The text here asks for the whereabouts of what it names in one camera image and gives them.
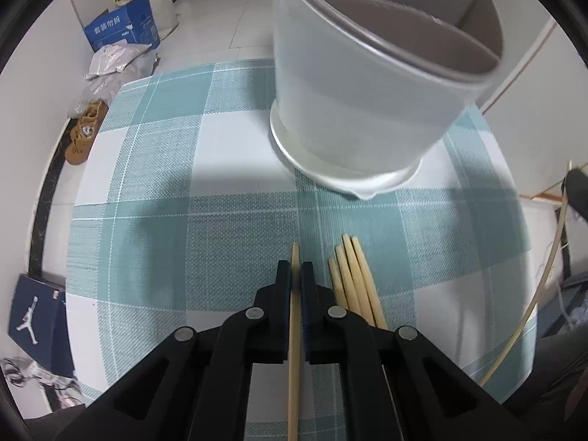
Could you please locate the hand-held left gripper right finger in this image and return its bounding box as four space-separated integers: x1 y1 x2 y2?
300 261 536 441

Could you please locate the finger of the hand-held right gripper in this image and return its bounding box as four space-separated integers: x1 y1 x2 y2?
564 168 588 222

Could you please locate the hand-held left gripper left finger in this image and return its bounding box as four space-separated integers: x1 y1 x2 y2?
55 259 295 441

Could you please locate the slender wooden chopstick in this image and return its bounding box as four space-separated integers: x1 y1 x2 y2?
334 245 363 315
341 234 380 328
480 161 575 387
351 236 390 330
327 258 346 308
288 242 301 441

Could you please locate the white cylindrical utensil holder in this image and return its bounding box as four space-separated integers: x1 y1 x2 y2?
269 0 506 200

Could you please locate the teal plaid tablecloth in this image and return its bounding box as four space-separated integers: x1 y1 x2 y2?
64 57 540 441

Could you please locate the brown suede shoe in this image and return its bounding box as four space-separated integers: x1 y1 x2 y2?
76 100 110 143
64 119 97 165

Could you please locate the grey plastic bag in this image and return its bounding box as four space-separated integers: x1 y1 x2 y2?
68 71 134 119

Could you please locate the white plastic bag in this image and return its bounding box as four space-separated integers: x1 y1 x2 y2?
87 41 157 76

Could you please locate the white woven sack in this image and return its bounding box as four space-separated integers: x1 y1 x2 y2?
149 0 181 40

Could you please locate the blue cardboard box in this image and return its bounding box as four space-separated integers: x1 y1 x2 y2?
84 0 161 53

